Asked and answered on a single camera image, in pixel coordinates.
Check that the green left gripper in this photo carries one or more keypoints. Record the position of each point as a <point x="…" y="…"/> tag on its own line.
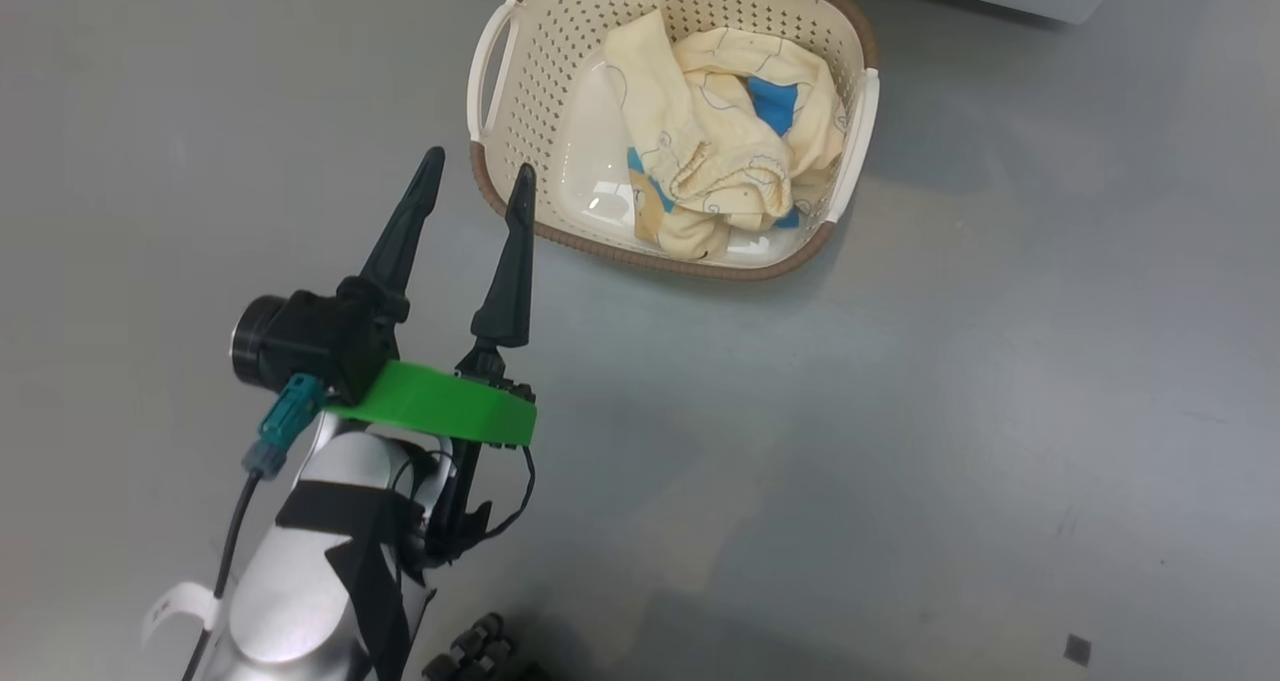
<point x="440" y="406"/>

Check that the cream garment with blue patches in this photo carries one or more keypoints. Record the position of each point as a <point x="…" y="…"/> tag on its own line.
<point x="740" y="151"/>

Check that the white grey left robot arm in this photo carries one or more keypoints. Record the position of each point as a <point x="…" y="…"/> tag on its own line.
<point x="290" y="581"/>

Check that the cream perforated laundry basket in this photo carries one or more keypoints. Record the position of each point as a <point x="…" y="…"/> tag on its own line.
<point x="560" y="81"/>

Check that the small dark floor marker square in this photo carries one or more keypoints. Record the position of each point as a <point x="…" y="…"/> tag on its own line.
<point x="1077" y="649"/>

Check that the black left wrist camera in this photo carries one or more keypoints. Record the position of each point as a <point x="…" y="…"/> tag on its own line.
<point x="310" y="346"/>

